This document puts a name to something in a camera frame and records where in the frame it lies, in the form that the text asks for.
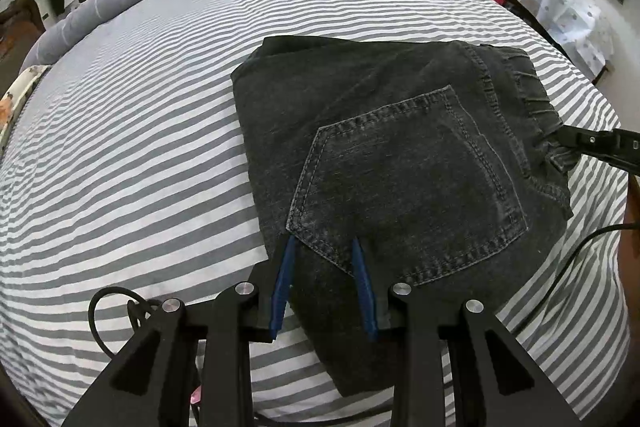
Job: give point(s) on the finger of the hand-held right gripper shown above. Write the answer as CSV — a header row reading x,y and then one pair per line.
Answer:
x,y
600,143

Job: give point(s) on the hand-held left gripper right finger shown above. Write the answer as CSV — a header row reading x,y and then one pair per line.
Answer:
x,y
364,292

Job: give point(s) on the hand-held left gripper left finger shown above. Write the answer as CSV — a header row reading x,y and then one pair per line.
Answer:
x,y
281,287

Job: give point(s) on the dark grey denim pants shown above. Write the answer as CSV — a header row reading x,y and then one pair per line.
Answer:
x,y
400,147

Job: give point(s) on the grey white striped bed sheet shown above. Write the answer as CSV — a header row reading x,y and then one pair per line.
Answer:
x,y
150,132

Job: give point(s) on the floral pillow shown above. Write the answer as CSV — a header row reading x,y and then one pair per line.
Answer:
x,y
15,102

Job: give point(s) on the carved dark wooden headboard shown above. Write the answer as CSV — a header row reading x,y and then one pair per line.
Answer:
x,y
15,32

